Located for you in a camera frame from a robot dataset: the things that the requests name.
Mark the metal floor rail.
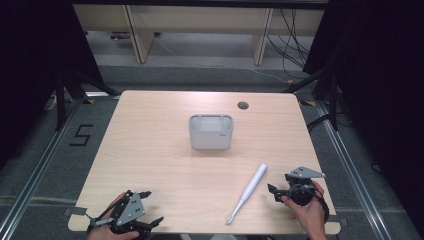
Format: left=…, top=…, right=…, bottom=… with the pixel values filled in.
left=315, top=99, right=395, bottom=240
left=0, top=97, right=85, bottom=240

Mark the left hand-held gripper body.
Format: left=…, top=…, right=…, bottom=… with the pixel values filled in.
left=89, top=189, right=153, bottom=240

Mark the black curtain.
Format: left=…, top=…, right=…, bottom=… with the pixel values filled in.
left=302, top=0, right=424, bottom=231
left=0, top=0, right=105, bottom=169

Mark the grey plastic toothbrush holder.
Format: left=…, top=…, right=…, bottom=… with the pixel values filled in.
left=187, top=113, right=235, bottom=151

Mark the person's left hand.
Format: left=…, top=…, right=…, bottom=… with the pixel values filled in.
left=86, top=192, right=140, bottom=240

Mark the person's right hand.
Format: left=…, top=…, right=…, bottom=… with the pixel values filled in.
left=280, top=180, right=328, bottom=233

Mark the black floor cable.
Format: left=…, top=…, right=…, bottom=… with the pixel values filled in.
left=306, top=112, right=355, bottom=132

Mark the grey tape piece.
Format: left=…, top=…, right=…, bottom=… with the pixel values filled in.
left=328, top=214, right=350, bottom=228
left=63, top=206, right=89, bottom=217

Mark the light wooden desk frame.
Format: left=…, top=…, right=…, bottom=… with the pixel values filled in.
left=72, top=3, right=326, bottom=66

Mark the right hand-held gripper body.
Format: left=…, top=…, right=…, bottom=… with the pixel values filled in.
left=282, top=166, right=327, bottom=207

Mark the bundle of black cables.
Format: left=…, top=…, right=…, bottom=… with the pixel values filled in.
left=266, top=8, right=312, bottom=80

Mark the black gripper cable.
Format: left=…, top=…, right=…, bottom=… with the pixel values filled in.
left=313, top=194, right=331, bottom=225

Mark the black metal stand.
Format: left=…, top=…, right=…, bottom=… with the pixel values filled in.
left=54, top=65, right=120, bottom=132
left=282, top=63, right=341, bottom=132

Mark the white electric toothbrush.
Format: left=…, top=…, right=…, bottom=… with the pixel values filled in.
left=225, top=162, right=269, bottom=225

